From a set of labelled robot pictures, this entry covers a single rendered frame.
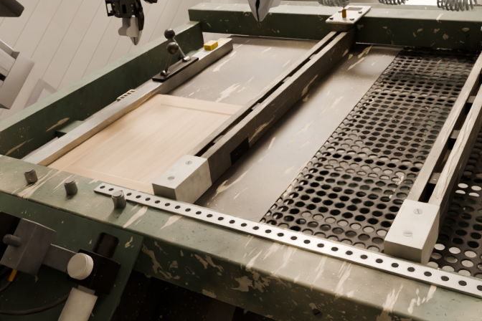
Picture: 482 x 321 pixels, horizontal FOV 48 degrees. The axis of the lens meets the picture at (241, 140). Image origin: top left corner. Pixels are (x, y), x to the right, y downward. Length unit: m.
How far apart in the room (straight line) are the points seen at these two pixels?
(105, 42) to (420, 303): 5.33
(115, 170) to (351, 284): 0.68
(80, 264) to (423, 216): 0.60
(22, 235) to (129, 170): 0.34
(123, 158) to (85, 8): 4.47
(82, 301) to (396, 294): 0.53
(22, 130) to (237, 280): 0.93
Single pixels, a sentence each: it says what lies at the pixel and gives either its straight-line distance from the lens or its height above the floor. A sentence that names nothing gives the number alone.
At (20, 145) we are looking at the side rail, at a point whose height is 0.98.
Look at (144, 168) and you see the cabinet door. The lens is 1.33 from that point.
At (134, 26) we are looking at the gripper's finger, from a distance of 1.73.
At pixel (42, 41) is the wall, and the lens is 5.47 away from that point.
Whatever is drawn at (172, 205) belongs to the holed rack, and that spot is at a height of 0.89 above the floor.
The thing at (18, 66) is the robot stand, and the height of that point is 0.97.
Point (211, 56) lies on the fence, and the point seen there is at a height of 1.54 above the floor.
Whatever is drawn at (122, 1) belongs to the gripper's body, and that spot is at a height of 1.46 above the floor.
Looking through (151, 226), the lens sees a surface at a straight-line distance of 1.06.
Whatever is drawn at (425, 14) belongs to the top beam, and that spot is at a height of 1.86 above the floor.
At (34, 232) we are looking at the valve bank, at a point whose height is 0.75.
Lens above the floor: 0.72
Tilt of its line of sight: 18 degrees up
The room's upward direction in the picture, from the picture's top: 21 degrees clockwise
